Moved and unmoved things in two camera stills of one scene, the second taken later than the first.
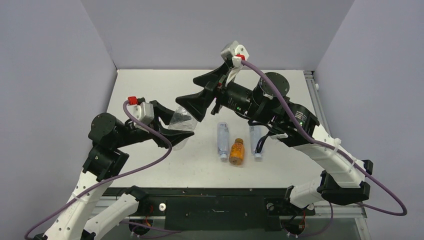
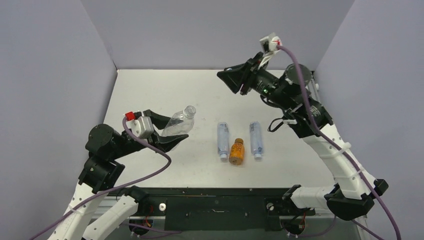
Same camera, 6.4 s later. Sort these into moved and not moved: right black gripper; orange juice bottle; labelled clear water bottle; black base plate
Moved: right black gripper
Not moved: orange juice bottle; black base plate; labelled clear water bottle
